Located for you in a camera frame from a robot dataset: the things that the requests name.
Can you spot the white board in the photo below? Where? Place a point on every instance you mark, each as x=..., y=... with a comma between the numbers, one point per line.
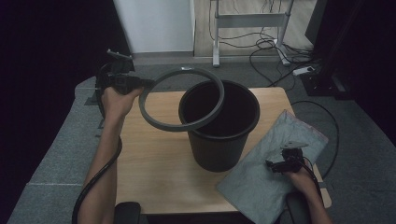
x=155, y=25

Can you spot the black plastic trash bin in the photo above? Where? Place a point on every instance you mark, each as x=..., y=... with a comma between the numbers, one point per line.
x=218, y=152

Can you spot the small white power strip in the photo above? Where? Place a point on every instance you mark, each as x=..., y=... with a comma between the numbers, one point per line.
x=303, y=70

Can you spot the grey plastic garbage bag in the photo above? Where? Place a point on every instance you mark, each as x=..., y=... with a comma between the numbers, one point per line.
x=258, y=180

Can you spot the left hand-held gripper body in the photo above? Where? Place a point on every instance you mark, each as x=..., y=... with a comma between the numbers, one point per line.
x=120, y=79

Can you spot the person's right hand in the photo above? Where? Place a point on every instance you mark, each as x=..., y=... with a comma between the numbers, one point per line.
x=300, y=183

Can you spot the long white power strip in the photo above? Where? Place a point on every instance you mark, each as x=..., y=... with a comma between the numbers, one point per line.
x=282, y=54

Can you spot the black equipment stand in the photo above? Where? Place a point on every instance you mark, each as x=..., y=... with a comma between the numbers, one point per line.
x=323, y=85

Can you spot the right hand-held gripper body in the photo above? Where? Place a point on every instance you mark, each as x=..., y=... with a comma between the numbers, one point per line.
x=294, y=161

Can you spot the black chair armrest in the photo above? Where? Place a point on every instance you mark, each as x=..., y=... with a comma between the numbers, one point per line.
x=127, y=213

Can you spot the person's left hand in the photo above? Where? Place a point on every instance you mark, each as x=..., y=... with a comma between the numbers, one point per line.
x=118, y=104

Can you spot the black panel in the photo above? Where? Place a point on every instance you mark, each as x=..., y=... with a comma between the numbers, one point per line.
x=115, y=28

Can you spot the white metal stand frame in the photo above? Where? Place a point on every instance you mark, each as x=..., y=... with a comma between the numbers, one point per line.
x=249, y=20

